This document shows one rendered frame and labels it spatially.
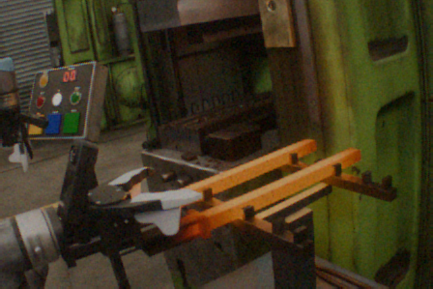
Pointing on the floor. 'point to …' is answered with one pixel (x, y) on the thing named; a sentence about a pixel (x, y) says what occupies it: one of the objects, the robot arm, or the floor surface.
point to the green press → (96, 33)
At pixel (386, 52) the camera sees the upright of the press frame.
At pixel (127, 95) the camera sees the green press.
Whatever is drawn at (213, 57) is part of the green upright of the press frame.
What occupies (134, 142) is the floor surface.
